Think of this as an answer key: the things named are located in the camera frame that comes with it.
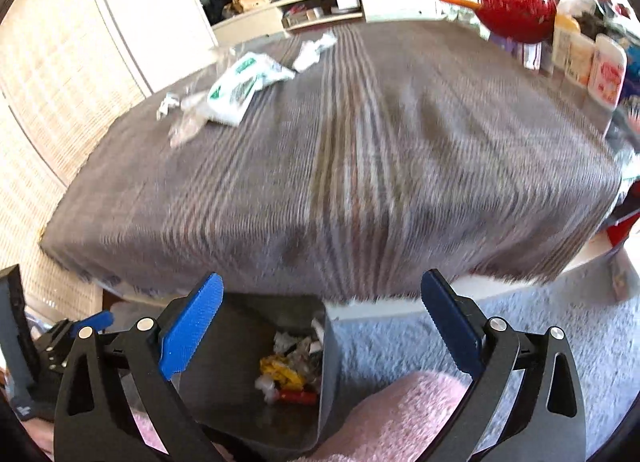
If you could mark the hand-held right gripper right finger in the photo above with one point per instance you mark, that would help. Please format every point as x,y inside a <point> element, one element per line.
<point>452,327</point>

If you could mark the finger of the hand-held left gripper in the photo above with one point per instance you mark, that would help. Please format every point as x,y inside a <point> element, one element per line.
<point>100,322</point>

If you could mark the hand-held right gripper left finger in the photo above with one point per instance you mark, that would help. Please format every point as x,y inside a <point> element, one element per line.
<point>190,332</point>

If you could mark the dark grey trash bin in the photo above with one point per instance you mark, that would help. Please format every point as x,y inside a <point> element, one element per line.
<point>235,392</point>

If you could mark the yellow paper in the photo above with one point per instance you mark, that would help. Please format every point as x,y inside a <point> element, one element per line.
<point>282,369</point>

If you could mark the small red container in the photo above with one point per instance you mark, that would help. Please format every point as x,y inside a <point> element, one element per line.
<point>297,396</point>

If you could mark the clear plastic wrap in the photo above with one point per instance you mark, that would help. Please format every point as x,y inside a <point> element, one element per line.
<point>190,117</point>

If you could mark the small white paper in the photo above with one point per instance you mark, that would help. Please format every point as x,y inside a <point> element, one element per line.
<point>167,103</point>

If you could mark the green white tissue pack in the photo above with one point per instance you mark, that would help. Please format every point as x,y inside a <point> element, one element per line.
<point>240,87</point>

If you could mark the dark grey panel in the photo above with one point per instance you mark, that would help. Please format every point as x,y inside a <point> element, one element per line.
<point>17,342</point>

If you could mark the grey plaid tablecloth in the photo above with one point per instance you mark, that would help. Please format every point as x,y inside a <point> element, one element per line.
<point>350,152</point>

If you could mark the bamboo folding screen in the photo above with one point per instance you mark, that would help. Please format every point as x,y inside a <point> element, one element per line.
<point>60,92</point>

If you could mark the white bottle cream label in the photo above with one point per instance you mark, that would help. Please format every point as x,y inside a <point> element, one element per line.
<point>581,62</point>

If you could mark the white bottle pink label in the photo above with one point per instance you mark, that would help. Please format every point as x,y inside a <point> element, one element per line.
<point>606,72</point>

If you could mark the yellow-capped white bottle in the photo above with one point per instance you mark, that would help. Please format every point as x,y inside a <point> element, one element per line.
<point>566,42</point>

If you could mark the red basket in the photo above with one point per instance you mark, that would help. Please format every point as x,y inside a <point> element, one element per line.
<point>515,10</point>

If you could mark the beige grey television cabinet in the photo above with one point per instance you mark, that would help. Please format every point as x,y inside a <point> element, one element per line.
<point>400,0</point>

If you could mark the white router box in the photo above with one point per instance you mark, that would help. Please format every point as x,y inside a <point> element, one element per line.
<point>347,2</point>

